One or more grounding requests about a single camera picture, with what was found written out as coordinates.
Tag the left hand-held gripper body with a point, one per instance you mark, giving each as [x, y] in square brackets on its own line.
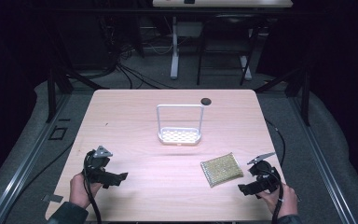
[97, 174]

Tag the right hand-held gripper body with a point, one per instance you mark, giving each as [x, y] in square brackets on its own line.
[265, 175]

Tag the gold scouring sponge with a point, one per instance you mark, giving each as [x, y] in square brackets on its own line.
[222, 169]

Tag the white sponge holder rack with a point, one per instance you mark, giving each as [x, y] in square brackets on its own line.
[180, 137]

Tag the person's left hand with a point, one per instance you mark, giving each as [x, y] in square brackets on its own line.
[79, 189]

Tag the person's right hand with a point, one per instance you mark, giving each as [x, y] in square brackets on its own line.
[287, 202]

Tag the grey tape strip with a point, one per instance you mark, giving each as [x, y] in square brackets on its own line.
[52, 198]

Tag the black metal stand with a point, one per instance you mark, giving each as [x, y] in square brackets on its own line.
[51, 93]
[306, 93]

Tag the black table grommet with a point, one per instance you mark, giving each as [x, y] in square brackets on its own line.
[205, 101]

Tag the black chair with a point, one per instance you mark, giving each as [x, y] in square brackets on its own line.
[230, 20]

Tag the white background desk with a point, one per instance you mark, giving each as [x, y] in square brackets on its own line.
[223, 3]

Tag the aluminium floor rail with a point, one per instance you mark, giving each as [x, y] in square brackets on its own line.
[28, 155]
[320, 161]

